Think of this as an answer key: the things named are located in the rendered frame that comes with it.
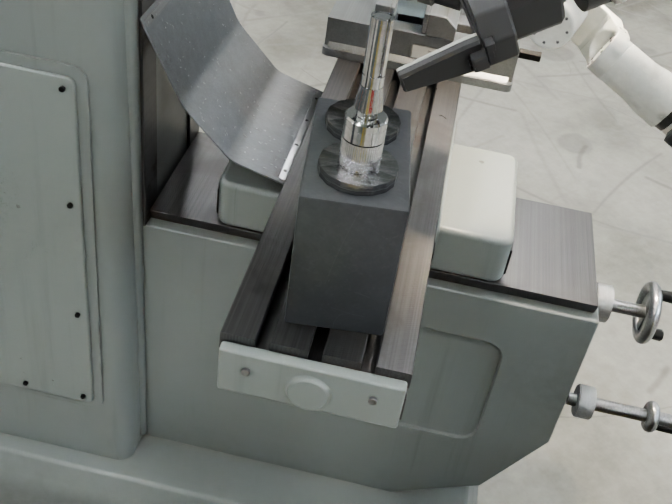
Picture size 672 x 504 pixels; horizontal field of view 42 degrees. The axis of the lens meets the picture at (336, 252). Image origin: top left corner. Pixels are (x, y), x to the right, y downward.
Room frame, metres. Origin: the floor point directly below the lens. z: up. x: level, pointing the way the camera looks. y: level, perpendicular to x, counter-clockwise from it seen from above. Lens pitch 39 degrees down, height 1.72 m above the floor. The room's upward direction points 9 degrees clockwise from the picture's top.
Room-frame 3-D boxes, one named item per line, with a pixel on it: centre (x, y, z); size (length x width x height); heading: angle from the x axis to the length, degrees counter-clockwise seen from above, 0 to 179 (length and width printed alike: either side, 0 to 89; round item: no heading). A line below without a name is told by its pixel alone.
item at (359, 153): (0.83, -0.01, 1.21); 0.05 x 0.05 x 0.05
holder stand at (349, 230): (0.88, -0.01, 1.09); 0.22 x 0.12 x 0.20; 1
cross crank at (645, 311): (1.26, -0.55, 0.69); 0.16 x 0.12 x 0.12; 85
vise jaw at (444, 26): (1.53, -0.12, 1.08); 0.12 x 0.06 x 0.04; 174
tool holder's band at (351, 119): (0.83, -0.01, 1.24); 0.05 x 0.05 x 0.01
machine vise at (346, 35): (1.53, -0.10, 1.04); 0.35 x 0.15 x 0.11; 84
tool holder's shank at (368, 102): (0.83, -0.01, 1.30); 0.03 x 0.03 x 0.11
